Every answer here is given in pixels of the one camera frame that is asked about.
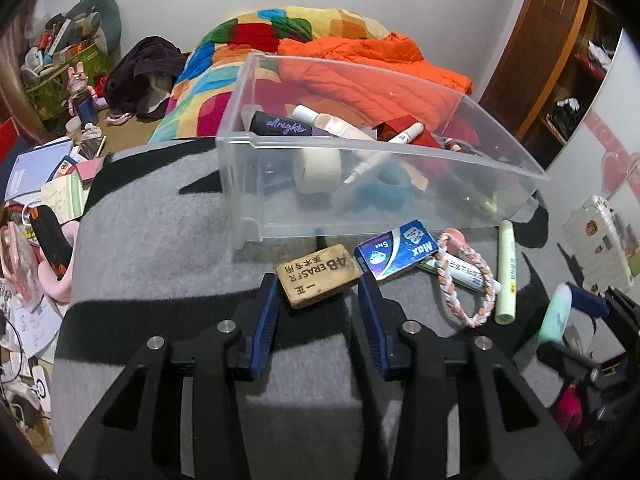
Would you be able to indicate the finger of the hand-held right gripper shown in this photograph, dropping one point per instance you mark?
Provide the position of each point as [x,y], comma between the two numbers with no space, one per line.
[587,302]
[565,357]

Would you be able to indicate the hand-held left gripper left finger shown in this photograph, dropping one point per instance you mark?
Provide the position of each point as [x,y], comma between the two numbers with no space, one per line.
[267,320]

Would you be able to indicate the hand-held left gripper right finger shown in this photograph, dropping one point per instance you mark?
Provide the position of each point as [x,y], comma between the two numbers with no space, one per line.
[372,325]

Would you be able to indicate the mint green container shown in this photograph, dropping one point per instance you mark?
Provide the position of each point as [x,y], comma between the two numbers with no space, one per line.
[555,315]

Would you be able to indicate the tan rubber eraser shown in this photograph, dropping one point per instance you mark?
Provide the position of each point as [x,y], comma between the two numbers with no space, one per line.
[315,275]

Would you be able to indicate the clear plastic storage bin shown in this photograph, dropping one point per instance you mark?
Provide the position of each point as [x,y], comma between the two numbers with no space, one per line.
[260,200]

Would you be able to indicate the blue tape roll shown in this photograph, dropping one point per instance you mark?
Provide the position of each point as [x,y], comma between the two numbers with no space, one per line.
[390,192]

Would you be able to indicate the white tape roll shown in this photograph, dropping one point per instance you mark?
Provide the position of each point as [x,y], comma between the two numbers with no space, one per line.
[315,170]

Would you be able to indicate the red paper packet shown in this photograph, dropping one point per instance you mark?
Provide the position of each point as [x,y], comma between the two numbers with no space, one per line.
[390,132]

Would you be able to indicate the white marker stick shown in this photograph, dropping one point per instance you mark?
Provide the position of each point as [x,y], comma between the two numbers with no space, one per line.
[405,134]

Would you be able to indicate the dark purple spray bottle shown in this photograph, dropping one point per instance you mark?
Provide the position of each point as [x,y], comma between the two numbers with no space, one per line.
[280,124]

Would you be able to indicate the brown lipstick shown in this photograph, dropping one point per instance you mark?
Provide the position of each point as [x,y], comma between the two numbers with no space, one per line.
[452,144]

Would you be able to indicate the beige cosmetic tube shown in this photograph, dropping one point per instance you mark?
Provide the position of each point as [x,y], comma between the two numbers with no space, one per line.
[330,122]

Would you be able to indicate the white suitcase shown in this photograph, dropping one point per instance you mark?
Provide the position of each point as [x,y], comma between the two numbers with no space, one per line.
[600,245]

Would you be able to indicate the blue small packet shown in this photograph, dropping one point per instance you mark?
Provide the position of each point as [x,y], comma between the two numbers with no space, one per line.
[395,252]

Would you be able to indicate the light green stick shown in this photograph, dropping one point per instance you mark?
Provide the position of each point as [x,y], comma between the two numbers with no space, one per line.
[505,280]

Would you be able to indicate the white green tube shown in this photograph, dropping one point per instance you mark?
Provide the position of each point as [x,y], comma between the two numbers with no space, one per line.
[467,275]

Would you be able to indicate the white wardrobe door pink hearts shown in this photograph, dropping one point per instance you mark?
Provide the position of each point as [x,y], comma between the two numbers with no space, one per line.
[615,125]

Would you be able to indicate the wooden shelf unit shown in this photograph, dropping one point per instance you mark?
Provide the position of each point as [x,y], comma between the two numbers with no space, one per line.
[575,110]

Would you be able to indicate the pink curved massager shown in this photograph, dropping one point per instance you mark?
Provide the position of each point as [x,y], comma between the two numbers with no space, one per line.
[60,290]

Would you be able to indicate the pink book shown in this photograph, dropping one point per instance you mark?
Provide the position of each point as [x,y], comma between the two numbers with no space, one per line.
[90,169]

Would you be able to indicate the black orange tool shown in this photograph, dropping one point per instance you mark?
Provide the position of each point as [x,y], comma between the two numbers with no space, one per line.
[47,240]

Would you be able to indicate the colourful patchwork quilt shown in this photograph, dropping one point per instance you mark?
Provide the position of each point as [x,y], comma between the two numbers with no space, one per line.
[220,90]

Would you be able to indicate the white round-button device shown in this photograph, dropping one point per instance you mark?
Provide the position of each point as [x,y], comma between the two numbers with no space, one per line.
[40,382]

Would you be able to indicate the white green book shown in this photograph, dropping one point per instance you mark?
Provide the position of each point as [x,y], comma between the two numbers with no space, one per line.
[65,197]

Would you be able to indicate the pink bag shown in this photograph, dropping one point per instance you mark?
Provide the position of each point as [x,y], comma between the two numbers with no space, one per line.
[20,260]

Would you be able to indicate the orange down jacket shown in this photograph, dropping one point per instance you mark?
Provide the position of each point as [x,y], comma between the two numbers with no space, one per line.
[350,70]

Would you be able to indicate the wooden door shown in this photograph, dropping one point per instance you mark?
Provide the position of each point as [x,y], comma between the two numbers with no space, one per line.
[540,35]

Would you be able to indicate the blue notebook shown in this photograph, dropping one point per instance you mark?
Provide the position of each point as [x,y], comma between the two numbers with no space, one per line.
[35,170]

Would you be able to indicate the blue bottle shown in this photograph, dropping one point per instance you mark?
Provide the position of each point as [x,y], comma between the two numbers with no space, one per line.
[85,110]

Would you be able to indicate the dark clothes pile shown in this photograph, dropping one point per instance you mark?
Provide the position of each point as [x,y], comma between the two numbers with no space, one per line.
[145,65]

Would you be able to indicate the pink rabbit toy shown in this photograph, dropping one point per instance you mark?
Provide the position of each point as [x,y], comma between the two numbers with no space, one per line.
[77,80]

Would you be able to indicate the red box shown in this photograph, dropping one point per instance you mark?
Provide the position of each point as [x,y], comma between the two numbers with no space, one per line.
[7,140]

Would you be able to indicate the green box of clutter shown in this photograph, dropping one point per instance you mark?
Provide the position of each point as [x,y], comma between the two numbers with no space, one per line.
[45,95]

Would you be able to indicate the grey green neck pillow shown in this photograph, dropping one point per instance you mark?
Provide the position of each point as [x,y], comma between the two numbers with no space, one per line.
[107,20]

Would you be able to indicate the striped curtain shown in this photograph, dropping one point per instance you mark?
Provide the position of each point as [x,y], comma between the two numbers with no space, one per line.
[10,60]

